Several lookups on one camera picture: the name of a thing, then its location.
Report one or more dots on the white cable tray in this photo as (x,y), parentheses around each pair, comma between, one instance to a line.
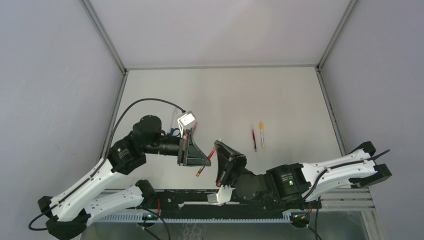
(143,217)

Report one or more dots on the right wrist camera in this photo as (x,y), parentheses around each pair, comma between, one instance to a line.
(223,195)

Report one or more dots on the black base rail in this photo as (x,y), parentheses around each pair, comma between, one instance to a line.
(192,204)

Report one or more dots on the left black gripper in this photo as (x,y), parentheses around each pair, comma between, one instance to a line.
(189,152)

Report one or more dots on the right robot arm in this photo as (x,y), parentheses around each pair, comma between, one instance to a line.
(298,182)

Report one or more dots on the blue capped white marker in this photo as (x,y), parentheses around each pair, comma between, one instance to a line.
(174,122)

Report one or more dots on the aluminium frame post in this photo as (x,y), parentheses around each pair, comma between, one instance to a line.
(89,8)
(319,70)

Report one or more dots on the aluminium frame right post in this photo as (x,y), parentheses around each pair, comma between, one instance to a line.
(319,70)

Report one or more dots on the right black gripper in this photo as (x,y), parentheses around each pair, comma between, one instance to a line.
(228,163)

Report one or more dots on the aluminium frame left post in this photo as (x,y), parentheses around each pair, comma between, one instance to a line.
(89,8)

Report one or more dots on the aluminium frame back rail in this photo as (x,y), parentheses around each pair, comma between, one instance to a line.
(311,65)

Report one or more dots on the white marker orange tip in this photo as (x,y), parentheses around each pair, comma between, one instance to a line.
(262,138)

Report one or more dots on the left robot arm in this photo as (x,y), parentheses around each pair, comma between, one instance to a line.
(71,212)

